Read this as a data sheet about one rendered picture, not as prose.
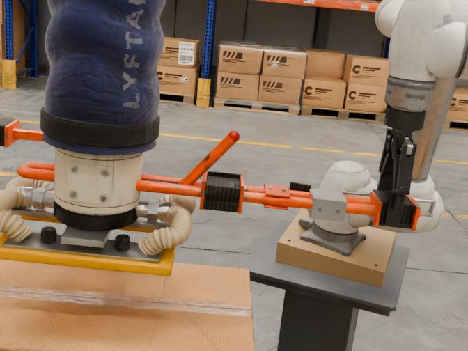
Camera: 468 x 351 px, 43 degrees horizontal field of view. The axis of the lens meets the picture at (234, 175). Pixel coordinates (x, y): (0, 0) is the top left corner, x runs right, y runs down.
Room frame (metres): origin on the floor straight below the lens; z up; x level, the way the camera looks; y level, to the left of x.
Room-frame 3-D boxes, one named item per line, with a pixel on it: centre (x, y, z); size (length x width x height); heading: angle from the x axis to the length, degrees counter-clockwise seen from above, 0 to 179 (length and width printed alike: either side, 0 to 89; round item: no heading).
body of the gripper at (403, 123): (1.15, -0.32, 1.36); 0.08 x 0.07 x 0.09; 1
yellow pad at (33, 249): (1.03, 0.27, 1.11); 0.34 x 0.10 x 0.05; 92
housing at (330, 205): (1.14, -0.19, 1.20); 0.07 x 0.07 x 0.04; 2
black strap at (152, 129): (1.13, 0.27, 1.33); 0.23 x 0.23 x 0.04
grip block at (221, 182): (1.14, 0.02, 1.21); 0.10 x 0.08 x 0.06; 2
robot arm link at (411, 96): (1.15, -0.32, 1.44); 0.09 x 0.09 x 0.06
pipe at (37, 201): (1.13, 0.27, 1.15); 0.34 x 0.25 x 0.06; 92
